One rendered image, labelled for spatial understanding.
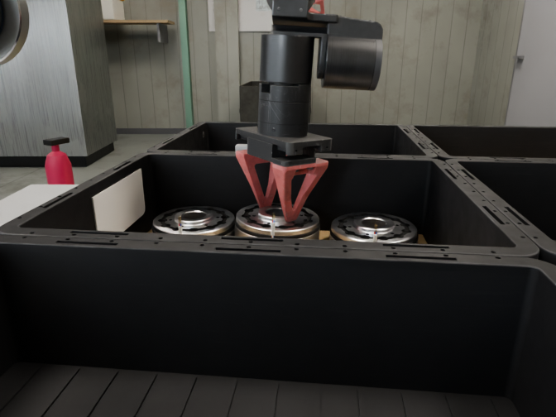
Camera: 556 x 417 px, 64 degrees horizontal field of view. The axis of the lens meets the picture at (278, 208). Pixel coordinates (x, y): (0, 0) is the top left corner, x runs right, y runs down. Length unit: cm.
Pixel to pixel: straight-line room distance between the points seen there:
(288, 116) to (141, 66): 614
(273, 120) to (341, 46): 10
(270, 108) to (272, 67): 4
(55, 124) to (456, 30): 500
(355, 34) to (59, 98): 440
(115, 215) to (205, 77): 591
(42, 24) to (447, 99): 494
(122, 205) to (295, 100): 23
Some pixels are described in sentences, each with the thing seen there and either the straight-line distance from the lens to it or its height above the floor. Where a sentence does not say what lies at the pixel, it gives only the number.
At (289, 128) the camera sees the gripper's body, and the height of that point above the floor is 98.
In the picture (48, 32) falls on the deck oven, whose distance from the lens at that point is 479.
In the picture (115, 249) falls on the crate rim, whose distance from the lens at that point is 33.
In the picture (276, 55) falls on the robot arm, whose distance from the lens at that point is 48.
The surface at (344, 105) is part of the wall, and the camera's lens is 641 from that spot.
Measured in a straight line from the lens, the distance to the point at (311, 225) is 52.
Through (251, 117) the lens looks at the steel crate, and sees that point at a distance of 522.
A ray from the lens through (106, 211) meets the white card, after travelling 52.
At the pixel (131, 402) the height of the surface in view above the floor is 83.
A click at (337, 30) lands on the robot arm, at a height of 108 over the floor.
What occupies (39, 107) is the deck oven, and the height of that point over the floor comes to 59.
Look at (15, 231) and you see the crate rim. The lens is 39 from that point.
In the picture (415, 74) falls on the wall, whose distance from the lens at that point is 658.
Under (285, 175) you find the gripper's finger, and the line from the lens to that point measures 47.
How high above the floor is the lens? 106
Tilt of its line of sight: 19 degrees down
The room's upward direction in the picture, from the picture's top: straight up
